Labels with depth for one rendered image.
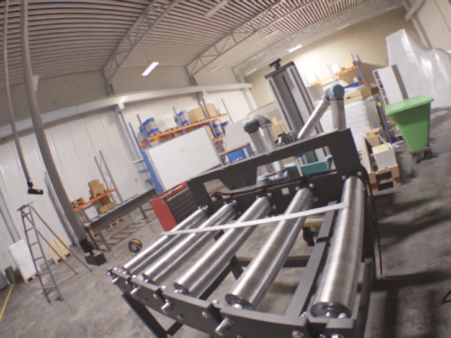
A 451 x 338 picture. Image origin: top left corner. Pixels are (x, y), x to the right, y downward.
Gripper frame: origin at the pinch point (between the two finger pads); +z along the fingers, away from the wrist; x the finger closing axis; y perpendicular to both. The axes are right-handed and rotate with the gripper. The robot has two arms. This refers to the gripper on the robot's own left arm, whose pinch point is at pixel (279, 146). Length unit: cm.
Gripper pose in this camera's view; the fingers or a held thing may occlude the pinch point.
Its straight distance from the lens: 142.9
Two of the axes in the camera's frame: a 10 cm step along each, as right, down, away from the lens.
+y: 7.4, -2.4, -6.3
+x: 4.0, 9.1, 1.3
